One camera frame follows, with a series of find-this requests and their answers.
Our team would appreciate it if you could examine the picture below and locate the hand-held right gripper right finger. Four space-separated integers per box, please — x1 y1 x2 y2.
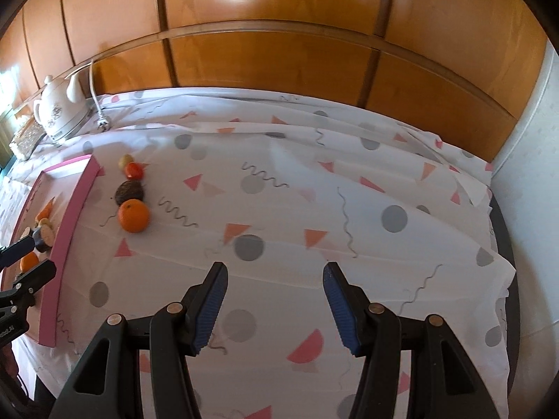
322 262 501 419

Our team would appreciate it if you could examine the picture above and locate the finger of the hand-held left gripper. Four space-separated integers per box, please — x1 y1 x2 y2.
11 259 57 298
0 236 36 267

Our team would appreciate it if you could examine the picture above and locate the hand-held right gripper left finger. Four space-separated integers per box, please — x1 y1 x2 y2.
50 261 230 419

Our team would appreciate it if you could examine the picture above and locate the small orange carrot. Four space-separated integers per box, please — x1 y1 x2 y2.
36 198 57 221

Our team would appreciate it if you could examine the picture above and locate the pink-rimmed white tray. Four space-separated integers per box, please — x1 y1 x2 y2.
0 156 106 347

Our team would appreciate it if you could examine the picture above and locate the patterned white tablecloth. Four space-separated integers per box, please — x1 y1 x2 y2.
0 87 518 419

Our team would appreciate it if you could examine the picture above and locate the white ceramic kettle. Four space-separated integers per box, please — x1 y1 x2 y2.
34 71 90 144

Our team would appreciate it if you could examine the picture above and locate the white power cable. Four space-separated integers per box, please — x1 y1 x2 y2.
88 59 106 116

